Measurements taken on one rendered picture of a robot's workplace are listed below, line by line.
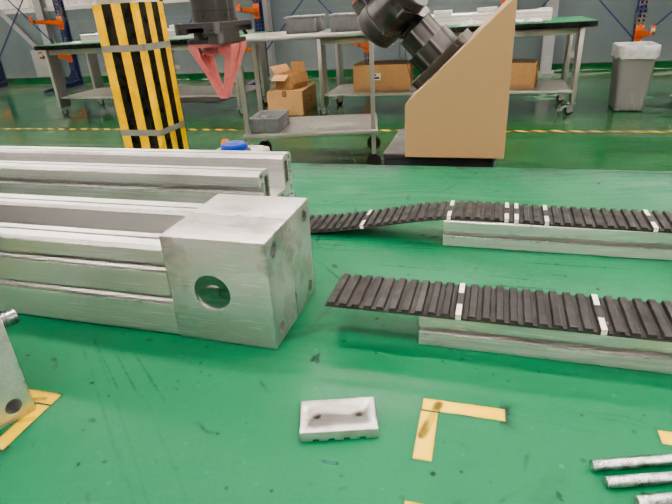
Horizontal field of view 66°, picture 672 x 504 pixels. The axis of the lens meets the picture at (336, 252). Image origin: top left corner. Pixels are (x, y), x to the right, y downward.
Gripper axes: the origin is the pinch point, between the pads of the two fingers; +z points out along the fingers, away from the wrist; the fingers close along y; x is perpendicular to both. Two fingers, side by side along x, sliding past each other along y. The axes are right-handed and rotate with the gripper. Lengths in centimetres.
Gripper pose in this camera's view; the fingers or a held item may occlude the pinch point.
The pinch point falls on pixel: (224, 92)
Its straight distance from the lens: 78.8
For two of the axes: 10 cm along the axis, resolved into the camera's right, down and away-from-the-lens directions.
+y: -3.0, 4.2, -8.6
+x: 9.5, 0.8, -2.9
